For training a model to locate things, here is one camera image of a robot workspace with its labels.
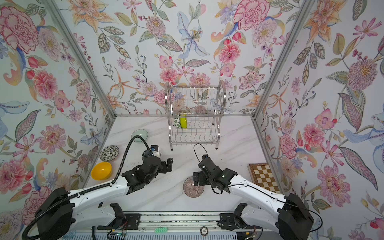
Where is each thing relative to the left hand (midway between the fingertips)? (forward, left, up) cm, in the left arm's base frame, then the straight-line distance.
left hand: (169, 161), depth 83 cm
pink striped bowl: (-13, -12, -10) cm, 20 cm away
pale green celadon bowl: (+26, +22, -7) cm, 35 cm away
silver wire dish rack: (+51, -16, -13) cm, 55 cm away
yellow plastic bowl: (-1, +41, -9) cm, 42 cm away
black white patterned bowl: (+12, +41, -11) cm, 44 cm away
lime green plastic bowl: (+29, -7, -1) cm, 30 cm away
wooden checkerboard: (-6, -53, -9) cm, 54 cm away
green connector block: (-31, +2, -10) cm, 32 cm away
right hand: (-7, -16, -5) cm, 19 cm away
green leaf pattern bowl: (+29, -3, +1) cm, 29 cm away
